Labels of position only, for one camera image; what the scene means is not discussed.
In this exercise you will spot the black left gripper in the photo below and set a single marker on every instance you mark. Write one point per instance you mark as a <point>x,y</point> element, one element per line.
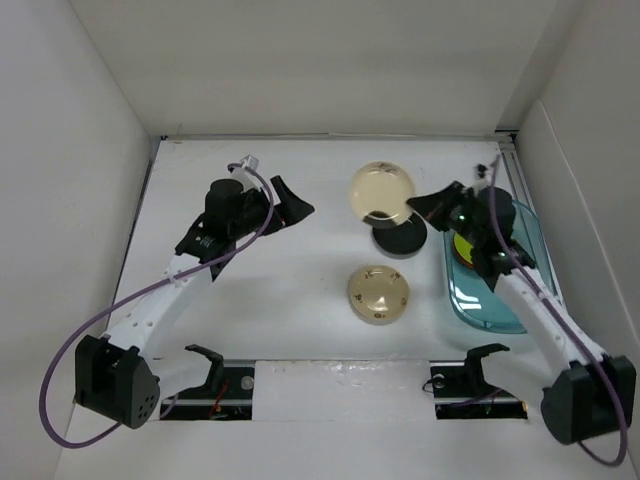
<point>290,211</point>

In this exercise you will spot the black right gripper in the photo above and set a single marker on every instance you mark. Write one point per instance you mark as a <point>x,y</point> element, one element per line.
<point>434,206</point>

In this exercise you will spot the glossy black plate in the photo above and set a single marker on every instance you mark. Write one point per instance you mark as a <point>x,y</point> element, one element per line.
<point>404,240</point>

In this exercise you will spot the beige plate with black patch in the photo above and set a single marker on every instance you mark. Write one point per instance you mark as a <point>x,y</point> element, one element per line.
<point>378,195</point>

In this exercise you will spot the orange plastic plate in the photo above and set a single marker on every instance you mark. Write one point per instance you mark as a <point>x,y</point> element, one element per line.
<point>462,257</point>

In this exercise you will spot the beige plate with calligraphy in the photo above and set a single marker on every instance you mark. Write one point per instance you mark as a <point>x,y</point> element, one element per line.
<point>378,294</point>

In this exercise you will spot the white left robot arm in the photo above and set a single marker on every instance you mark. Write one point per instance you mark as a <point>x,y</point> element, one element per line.
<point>118,374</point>

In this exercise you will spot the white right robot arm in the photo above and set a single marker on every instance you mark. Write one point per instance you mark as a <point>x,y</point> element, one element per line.
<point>582,391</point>

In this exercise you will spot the teal transparent plastic bin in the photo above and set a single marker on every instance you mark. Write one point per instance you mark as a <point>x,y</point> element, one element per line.
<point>471,299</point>

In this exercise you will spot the aluminium frame rail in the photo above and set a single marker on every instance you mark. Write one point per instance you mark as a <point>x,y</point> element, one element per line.
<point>506,141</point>

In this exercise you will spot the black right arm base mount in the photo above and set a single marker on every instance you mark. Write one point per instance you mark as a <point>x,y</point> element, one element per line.
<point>460,391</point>

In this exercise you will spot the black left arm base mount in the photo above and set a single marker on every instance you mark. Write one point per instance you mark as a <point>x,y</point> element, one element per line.
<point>226,395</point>

